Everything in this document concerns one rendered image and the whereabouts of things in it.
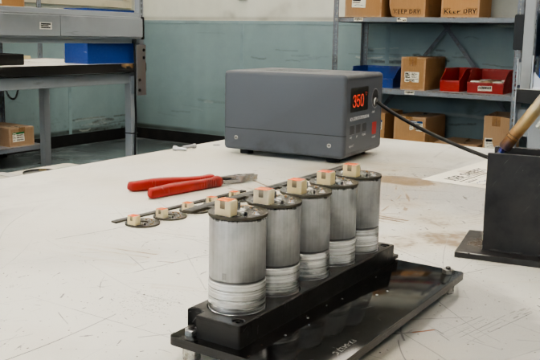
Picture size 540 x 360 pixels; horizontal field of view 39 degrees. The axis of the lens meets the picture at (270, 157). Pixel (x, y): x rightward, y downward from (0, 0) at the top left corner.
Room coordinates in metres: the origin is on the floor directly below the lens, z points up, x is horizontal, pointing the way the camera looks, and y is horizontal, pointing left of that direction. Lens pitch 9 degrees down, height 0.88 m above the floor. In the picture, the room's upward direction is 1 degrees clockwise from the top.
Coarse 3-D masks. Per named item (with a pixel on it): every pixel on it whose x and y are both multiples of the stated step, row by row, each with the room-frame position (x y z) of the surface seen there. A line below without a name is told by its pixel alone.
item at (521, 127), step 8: (536, 104) 0.47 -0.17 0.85; (528, 112) 0.47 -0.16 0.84; (536, 112) 0.47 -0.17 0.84; (520, 120) 0.47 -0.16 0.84; (528, 120) 0.47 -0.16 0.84; (512, 128) 0.48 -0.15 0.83; (520, 128) 0.47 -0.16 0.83; (528, 128) 0.47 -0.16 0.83; (512, 136) 0.47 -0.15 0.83; (520, 136) 0.47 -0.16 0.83; (504, 144) 0.48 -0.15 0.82; (512, 144) 0.48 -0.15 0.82
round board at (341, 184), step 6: (312, 180) 0.38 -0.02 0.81; (342, 180) 0.38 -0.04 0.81; (348, 180) 0.38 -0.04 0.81; (354, 180) 0.38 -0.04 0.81; (324, 186) 0.37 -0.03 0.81; (330, 186) 0.37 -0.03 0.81; (336, 186) 0.37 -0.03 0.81; (342, 186) 0.37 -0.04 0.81; (348, 186) 0.37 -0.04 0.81; (354, 186) 0.37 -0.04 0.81
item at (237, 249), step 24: (216, 240) 0.30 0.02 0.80; (240, 240) 0.30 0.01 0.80; (264, 240) 0.31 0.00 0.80; (216, 264) 0.30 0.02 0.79; (240, 264) 0.30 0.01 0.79; (264, 264) 0.31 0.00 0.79; (216, 288) 0.30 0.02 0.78; (240, 288) 0.30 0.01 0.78; (264, 288) 0.31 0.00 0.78; (216, 312) 0.30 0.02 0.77; (240, 312) 0.30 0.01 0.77
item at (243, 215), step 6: (210, 210) 0.31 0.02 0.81; (252, 210) 0.31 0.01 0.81; (258, 210) 0.31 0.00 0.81; (264, 210) 0.31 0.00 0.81; (216, 216) 0.30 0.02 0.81; (222, 216) 0.30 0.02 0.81; (234, 216) 0.30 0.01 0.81; (240, 216) 0.30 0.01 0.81; (246, 216) 0.30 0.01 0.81; (252, 216) 0.30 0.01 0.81; (258, 216) 0.30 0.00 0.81; (264, 216) 0.30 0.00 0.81
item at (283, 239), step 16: (288, 208) 0.32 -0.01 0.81; (272, 224) 0.32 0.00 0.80; (288, 224) 0.32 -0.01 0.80; (272, 240) 0.32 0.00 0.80; (288, 240) 0.32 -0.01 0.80; (272, 256) 0.32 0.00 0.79; (288, 256) 0.32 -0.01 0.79; (272, 272) 0.32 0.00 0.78; (288, 272) 0.32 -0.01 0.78; (272, 288) 0.32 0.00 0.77; (288, 288) 0.32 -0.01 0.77
